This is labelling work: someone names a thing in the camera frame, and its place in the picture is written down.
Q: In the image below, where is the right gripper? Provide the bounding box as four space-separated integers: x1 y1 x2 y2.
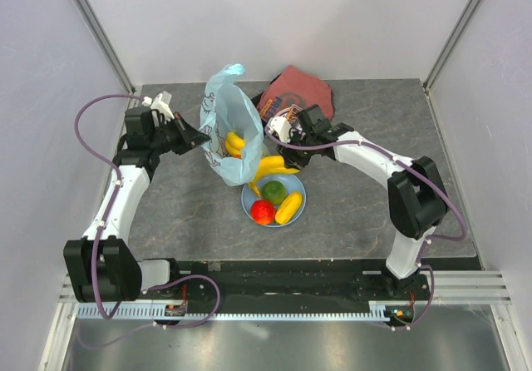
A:
276 129 316 171

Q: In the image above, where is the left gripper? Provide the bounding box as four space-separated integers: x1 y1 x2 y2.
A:
149 111 209 156

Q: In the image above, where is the yellow banana bunch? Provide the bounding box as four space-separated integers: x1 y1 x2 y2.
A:
225 131 245 159
248 155 299 198

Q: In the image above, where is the green mango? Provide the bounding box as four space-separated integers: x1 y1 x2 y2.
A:
261 181 287 205

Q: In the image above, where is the light blue plastic bag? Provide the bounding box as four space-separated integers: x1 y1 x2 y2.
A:
199 64 265 186

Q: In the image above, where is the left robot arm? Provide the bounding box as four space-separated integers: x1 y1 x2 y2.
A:
63 106 209 303

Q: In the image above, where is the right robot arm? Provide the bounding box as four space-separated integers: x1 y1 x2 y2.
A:
265 105 449 299

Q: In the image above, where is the yellow mango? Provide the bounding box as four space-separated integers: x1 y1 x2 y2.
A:
274 191 303 225

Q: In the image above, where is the red apple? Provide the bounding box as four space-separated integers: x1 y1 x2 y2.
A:
249 200 276 225

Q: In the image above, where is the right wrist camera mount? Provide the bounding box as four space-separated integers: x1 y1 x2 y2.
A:
267 116 292 143

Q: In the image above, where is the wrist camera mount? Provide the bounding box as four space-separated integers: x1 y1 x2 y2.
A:
142 91 175 121
267 116 292 143

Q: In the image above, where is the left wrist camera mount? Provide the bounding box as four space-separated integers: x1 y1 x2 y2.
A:
142 91 175 121

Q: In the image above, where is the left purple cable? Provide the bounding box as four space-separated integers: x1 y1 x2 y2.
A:
73 93 145 320

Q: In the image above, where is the purple cable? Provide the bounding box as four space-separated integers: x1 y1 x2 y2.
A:
73 93 145 320
264 127 469 272

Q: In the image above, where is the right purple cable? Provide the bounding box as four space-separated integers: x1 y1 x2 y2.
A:
264 127 469 272

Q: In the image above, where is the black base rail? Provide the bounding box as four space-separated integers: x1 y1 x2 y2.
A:
135 257 436 305

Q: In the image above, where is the white cable duct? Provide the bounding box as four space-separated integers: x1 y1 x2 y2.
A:
76 299 415 322

